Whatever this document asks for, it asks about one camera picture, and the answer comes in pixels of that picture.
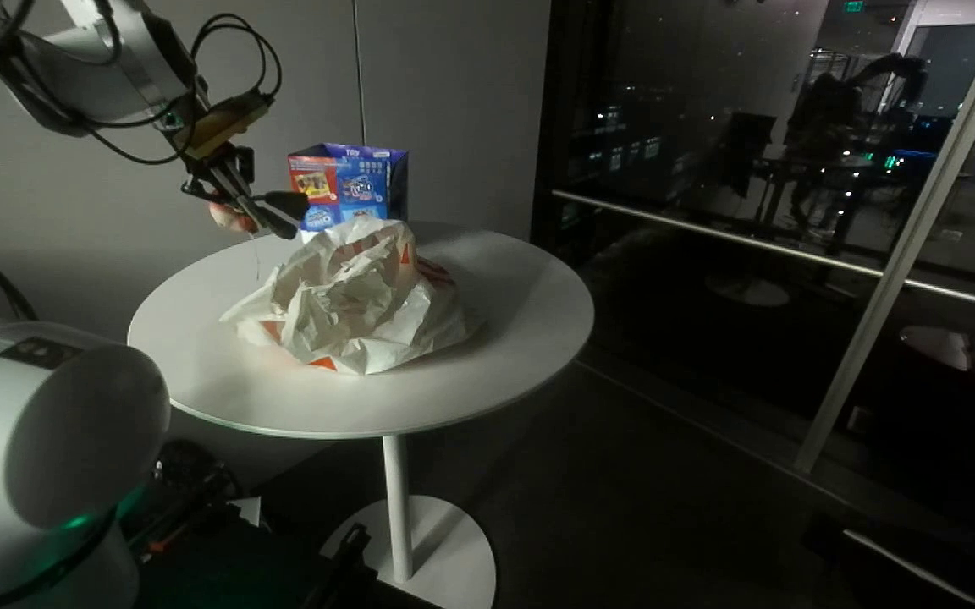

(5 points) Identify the white table pedestal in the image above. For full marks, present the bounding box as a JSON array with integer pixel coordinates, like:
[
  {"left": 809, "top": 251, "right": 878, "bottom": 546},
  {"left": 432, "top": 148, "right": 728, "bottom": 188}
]
[{"left": 322, "top": 434, "right": 501, "bottom": 609}]

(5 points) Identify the blue snack variety box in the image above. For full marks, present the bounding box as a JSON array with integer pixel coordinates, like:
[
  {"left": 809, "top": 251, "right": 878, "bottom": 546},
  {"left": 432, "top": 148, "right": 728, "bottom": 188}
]
[{"left": 286, "top": 138, "right": 414, "bottom": 237}]

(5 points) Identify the white plastic bag orange print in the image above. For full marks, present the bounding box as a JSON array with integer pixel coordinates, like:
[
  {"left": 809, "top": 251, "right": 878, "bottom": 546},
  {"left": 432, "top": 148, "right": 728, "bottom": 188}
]
[{"left": 219, "top": 212, "right": 481, "bottom": 378}]

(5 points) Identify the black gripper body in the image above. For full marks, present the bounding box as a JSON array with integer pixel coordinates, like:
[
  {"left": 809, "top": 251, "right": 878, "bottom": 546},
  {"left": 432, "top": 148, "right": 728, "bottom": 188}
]
[{"left": 178, "top": 142, "right": 260, "bottom": 206}]

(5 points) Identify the grey window mullion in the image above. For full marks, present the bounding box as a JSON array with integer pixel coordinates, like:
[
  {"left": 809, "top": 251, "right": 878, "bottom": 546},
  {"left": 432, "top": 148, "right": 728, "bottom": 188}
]
[{"left": 790, "top": 0, "right": 975, "bottom": 477}]

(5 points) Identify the yellow wrist camera bar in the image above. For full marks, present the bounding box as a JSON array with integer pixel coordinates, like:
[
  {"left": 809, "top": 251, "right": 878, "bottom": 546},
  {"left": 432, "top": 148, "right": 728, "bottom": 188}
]
[{"left": 177, "top": 92, "right": 277, "bottom": 163}]

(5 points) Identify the grey window rail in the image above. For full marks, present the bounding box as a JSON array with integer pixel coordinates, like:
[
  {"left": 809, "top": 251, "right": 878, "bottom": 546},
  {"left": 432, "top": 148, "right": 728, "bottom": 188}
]
[{"left": 547, "top": 187, "right": 975, "bottom": 321}]

